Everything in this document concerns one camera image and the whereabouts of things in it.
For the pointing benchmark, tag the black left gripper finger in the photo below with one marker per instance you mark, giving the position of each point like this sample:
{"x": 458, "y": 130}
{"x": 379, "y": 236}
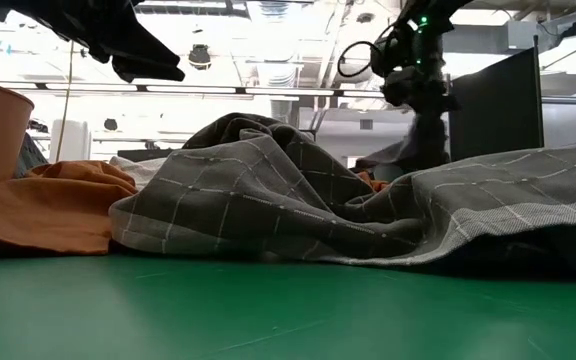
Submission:
{"x": 148, "y": 71}

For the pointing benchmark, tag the white towel with red checks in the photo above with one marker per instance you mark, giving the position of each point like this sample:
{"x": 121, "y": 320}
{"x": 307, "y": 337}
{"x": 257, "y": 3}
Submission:
{"x": 143, "y": 170}

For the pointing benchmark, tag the grey checked towel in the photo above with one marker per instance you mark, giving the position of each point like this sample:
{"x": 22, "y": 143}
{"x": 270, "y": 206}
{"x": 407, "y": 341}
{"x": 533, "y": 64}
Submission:
{"x": 248, "y": 200}

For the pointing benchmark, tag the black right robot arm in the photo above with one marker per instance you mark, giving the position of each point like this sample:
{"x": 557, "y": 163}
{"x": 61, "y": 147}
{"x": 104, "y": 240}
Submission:
{"x": 433, "y": 30}

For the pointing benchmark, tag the ceiling light strip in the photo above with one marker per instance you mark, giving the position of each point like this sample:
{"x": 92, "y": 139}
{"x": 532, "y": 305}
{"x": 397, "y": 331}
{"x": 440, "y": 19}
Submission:
{"x": 193, "y": 89}
{"x": 288, "y": 92}
{"x": 363, "y": 93}

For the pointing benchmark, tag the black round ceiling device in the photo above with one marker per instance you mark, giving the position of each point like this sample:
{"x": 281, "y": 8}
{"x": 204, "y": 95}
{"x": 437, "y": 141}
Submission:
{"x": 199, "y": 56}
{"x": 110, "y": 124}

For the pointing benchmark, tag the black partition panel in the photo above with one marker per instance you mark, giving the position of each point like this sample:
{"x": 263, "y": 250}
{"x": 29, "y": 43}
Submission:
{"x": 498, "y": 110}

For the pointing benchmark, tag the black monitor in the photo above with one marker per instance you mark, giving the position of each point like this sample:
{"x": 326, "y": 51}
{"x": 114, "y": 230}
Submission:
{"x": 148, "y": 155}

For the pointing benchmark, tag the white rounded appliance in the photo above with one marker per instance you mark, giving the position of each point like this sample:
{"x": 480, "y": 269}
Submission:
{"x": 70, "y": 140}

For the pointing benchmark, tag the corrugated ventilation duct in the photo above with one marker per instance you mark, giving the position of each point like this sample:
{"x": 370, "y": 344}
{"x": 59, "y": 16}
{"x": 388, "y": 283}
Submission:
{"x": 284, "y": 112}

